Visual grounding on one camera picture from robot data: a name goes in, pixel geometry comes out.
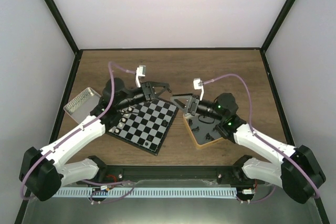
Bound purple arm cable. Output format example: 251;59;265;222
19;61;137;200
202;74;321;199

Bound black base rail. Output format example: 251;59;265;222
92;165;255;186

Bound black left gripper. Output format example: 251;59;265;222
117;81;170;110

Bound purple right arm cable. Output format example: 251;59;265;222
202;74;321;199

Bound silver metal tray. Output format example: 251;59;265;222
64;87;101;124

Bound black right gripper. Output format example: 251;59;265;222
171;94;225;121

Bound light blue slotted strip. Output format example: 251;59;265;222
54;187;237;199

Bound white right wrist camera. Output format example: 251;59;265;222
193;78;204;101

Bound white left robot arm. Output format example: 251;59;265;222
19;78;170;201

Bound black white chessboard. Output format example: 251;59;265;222
107;99;178;156

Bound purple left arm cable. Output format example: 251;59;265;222
19;61;137;200

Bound black enclosure frame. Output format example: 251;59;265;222
14;0;330;223

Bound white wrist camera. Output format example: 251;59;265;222
193;78;204;101
135;65;146;88

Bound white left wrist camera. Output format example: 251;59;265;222
135;65;146;88

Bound tan metal tray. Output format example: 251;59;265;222
183;114;224;150

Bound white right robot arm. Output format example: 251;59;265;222
171;93;326;204

